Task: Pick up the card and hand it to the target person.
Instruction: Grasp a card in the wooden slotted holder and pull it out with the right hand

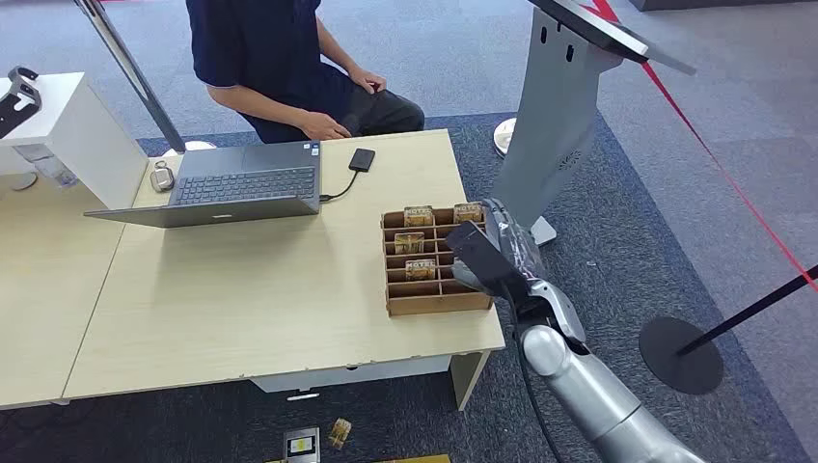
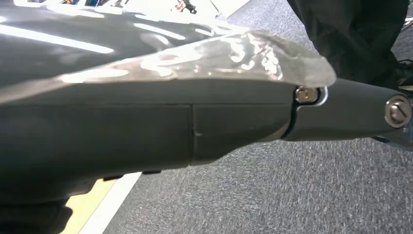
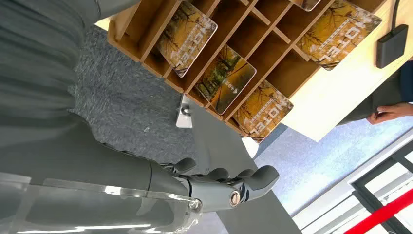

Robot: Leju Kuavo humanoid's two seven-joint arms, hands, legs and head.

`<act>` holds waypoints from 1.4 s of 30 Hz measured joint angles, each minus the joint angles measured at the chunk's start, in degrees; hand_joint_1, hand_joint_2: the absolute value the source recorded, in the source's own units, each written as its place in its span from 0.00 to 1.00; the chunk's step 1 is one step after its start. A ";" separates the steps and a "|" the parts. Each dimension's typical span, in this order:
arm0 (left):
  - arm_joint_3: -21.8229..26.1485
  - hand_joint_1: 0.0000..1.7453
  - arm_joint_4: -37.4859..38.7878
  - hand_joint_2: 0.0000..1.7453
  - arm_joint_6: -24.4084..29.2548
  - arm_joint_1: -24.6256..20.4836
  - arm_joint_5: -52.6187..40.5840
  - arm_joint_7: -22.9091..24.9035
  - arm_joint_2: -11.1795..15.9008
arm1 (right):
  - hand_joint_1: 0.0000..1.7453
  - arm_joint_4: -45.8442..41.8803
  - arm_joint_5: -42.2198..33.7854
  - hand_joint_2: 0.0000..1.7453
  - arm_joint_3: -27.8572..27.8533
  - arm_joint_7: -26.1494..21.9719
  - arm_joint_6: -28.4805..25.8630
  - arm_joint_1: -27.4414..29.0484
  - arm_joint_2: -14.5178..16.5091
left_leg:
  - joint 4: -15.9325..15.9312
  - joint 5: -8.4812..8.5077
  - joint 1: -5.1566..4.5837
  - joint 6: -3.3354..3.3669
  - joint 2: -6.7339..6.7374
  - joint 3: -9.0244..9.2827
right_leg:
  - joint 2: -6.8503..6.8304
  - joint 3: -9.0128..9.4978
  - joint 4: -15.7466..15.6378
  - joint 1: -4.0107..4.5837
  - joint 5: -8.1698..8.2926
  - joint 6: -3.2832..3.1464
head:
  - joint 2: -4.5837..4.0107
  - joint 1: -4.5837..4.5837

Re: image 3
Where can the white rounded object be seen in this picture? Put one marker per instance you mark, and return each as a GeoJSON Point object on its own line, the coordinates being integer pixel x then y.
{"type": "Point", "coordinates": [250, 147]}

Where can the clear plastic guard plate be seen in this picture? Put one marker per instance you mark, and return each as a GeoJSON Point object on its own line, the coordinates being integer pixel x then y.
{"type": "Point", "coordinates": [96, 210]}

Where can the grey ribbed right arm sleeve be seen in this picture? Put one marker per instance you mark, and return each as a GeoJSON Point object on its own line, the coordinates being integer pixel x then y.
{"type": "Point", "coordinates": [35, 58]}

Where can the person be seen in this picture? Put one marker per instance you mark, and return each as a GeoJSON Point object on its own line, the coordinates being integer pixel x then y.
{"type": "Point", "coordinates": [407, 82]}

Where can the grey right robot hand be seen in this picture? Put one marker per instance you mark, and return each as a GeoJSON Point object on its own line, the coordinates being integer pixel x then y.
{"type": "Point", "coordinates": [96, 174]}

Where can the wooden slotted card rack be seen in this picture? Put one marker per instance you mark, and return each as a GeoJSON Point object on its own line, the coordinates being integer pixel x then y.
{"type": "Point", "coordinates": [258, 42]}

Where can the black window frame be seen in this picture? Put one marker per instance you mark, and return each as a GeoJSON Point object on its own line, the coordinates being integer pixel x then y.
{"type": "Point", "coordinates": [374, 202]}

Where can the autumn print hotel key card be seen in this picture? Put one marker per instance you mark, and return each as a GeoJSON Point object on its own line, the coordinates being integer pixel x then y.
{"type": "Point", "coordinates": [337, 34]}
{"type": "Point", "coordinates": [306, 3]}
{"type": "Point", "coordinates": [263, 111]}
{"type": "Point", "coordinates": [185, 40]}

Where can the black card reader box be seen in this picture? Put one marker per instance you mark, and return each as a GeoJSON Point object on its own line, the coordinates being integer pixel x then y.
{"type": "Point", "coordinates": [392, 46]}

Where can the autumn trees key card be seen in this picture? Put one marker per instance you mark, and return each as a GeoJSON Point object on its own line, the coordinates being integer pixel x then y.
{"type": "Point", "coordinates": [226, 80]}

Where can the red barrier strip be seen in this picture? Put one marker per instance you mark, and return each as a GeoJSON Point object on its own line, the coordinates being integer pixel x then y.
{"type": "Point", "coordinates": [382, 213]}

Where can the silver metal bracket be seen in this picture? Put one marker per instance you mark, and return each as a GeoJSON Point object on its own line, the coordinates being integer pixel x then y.
{"type": "Point", "coordinates": [184, 113]}

